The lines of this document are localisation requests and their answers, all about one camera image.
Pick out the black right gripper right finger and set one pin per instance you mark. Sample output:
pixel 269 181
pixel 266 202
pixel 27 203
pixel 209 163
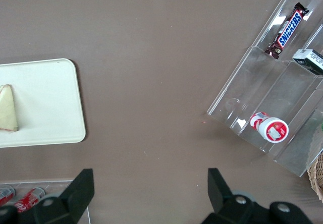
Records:
pixel 224 206

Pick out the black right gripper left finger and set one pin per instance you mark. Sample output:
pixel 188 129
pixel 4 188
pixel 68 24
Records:
pixel 78 198

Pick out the plastic-wrapped triangle sandwich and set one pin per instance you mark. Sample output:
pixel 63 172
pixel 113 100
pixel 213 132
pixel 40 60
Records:
pixel 7 110

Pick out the light tan wicker basket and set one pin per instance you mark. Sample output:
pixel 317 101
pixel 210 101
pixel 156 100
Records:
pixel 317 178

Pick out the cream plastic tray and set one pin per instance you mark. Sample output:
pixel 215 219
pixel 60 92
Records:
pixel 48 103

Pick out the clear acrylic can holder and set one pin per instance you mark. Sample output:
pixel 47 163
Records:
pixel 50 182

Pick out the red cola can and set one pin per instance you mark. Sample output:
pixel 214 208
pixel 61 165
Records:
pixel 27 200
pixel 5 195

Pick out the red and white yogurt cup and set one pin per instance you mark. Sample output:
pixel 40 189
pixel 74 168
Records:
pixel 271 128

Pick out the clear acrylic stepped display stand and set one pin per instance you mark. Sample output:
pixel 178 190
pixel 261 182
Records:
pixel 272 87

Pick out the green white carton box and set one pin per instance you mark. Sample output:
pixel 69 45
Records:
pixel 310 60

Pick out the Snickers chocolate bar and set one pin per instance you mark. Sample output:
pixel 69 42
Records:
pixel 287 31

